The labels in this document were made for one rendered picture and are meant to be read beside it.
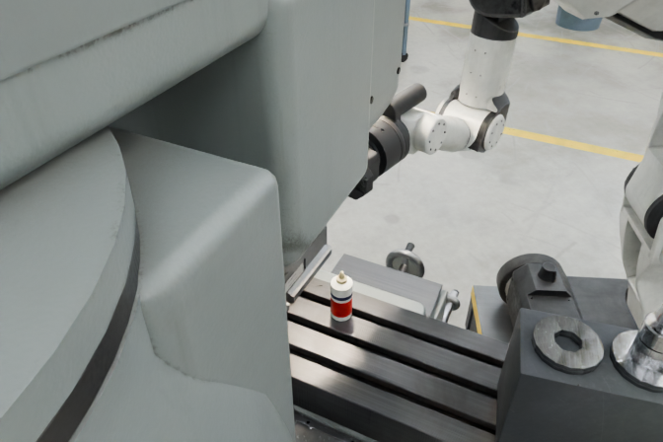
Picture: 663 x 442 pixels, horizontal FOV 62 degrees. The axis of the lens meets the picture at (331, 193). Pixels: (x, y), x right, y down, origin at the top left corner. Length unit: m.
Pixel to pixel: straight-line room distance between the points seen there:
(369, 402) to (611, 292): 0.98
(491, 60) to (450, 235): 1.64
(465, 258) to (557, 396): 1.80
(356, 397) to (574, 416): 0.33
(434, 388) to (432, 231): 1.77
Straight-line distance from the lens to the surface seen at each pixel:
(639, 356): 0.83
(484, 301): 1.84
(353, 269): 1.44
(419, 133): 0.93
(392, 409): 0.95
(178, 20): 0.31
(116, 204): 0.24
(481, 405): 0.98
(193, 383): 0.31
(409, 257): 1.56
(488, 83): 1.15
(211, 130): 0.46
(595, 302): 1.70
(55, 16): 0.25
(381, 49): 0.64
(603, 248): 2.85
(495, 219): 2.84
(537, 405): 0.84
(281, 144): 0.43
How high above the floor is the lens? 1.70
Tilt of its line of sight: 36 degrees down
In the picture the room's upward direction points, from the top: straight up
